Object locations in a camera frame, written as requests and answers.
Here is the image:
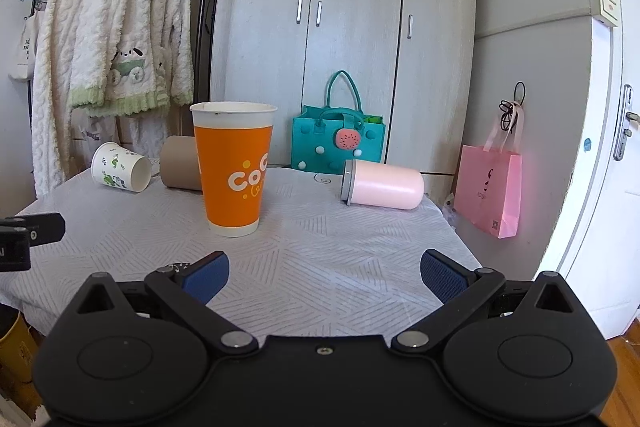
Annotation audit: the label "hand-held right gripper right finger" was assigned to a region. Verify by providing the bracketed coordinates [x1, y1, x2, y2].
[391, 249, 581, 352]

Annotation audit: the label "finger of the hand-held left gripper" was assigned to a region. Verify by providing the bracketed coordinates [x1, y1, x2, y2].
[0, 213, 66, 248]

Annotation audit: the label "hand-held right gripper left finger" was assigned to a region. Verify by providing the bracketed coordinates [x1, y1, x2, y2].
[67, 251, 259, 354]

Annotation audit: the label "pink cup with grey lid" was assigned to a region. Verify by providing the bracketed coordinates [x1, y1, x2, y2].
[340, 158, 425, 210]

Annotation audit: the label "white green-print paper cup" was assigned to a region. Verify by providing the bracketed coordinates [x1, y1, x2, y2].
[91, 142, 153, 194]

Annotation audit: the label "orange paper cup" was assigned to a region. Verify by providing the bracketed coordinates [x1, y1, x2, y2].
[189, 101, 279, 238]

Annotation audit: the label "beige cup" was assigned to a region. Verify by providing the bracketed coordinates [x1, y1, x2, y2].
[159, 135, 203, 192]

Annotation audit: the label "pink paper bag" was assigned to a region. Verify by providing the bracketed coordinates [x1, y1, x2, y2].
[453, 109, 525, 240]

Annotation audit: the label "white patterned tablecloth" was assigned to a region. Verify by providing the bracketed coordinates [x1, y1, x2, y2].
[0, 164, 483, 348]

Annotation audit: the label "white door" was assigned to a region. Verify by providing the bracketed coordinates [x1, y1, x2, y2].
[537, 0, 640, 340]

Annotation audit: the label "watermelon bag charm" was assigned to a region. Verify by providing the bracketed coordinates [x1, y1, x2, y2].
[335, 127, 362, 154]

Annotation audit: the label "white fleece robe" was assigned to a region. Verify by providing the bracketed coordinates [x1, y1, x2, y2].
[31, 0, 121, 198]

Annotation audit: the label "white tote bag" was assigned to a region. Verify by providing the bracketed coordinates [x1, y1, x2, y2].
[8, 13, 38, 81]

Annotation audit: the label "teal felt handbag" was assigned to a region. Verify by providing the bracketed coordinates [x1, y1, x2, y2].
[292, 70, 386, 174]

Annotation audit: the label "white and green cardigan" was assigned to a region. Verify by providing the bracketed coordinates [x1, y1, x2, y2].
[67, 0, 195, 118]

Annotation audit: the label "white fluffy robes on rack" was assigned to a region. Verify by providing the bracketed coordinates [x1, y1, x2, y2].
[30, 0, 226, 108]

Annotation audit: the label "black hair ties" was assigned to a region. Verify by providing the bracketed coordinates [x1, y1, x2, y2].
[498, 81, 527, 131]

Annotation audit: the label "metal door handle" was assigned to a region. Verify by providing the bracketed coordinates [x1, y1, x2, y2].
[612, 84, 640, 162]

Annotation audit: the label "beige wall box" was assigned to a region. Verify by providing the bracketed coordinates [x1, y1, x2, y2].
[589, 0, 621, 28]

